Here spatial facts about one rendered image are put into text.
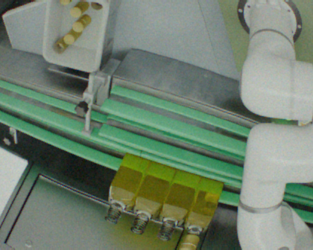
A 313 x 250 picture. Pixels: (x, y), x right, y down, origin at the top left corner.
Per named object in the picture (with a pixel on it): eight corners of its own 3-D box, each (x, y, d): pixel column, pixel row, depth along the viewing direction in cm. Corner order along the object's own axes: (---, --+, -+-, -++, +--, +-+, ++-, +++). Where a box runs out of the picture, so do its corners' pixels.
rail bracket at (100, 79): (93, 110, 107) (73, 145, 98) (99, 53, 96) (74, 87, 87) (104, 114, 107) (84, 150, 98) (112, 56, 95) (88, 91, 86)
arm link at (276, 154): (235, 210, 66) (318, 210, 62) (245, 57, 59) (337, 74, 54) (243, 184, 75) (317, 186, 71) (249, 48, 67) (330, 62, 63)
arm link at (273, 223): (238, 181, 76) (228, 242, 81) (240, 218, 64) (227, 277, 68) (301, 178, 75) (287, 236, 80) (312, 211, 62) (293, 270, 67)
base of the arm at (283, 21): (237, -20, 79) (232, 4, 68) (291, -15, 75) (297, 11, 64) (248, 39, 88) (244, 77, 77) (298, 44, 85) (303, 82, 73)
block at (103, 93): (104, 86, 111) (93, 104, 106) (108, 56, 104) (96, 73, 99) (118, 91, 111) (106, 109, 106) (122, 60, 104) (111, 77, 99)
